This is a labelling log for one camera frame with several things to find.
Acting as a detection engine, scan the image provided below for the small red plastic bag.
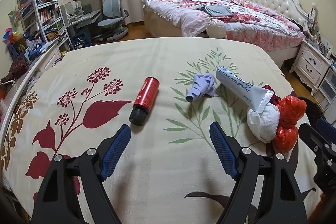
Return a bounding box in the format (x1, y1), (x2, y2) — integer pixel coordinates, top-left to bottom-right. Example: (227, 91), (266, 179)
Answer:
(272, 126), (298, 154)

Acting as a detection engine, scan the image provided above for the camel milk powder sachet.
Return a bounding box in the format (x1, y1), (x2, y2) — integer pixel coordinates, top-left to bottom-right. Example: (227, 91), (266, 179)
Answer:
(216, 67), (274, 114)

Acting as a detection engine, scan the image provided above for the red bottle with black cap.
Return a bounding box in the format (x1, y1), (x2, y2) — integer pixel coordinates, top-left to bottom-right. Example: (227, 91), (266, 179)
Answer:
(129, 77), (159, 126)

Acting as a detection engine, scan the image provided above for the lavender paper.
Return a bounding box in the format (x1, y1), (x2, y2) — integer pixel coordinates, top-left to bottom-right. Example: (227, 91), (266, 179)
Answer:
(185, 73), (215, 102)

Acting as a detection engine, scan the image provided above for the black trash bin with liner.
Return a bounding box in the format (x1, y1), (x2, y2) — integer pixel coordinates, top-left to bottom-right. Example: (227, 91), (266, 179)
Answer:
(299, 97), (326, 127)

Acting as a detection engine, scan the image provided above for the translucent plastic drawer unit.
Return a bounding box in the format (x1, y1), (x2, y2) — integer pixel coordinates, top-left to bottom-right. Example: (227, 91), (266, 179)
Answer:
(313, 67), (336, 111)

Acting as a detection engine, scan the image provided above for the white nightstand with drawers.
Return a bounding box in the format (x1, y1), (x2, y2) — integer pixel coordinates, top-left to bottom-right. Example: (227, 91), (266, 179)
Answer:
(289, 41), (331, 96)

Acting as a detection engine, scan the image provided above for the bed with white headboard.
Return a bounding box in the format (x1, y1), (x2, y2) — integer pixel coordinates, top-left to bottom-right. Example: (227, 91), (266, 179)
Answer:
(143, 0), (317, 67)

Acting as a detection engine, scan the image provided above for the floral tablecloth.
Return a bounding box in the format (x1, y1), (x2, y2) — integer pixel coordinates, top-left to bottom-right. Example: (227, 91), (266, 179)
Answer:
(1, 38), (322, 223)

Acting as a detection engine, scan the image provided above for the folded grey cloth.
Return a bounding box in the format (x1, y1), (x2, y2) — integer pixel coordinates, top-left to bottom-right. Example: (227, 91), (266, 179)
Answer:
(197, 5), (233, 17)

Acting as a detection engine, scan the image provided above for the study desk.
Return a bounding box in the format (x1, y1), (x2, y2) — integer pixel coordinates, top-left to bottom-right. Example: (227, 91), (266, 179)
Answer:
(60, 5), (101, 42)

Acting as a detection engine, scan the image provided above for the pink floral quilt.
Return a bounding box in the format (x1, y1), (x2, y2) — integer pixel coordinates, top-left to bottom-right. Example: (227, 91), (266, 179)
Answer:
(143, 0), (304, 52)

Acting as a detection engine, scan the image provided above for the white bookshelf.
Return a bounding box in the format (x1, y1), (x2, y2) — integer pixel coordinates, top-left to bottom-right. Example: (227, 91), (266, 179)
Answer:
(17, 0), (71, 48)

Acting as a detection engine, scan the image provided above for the grey-blue desk chair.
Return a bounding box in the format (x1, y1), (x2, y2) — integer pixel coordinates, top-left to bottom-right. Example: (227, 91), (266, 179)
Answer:
(97, 0), (129, 42)

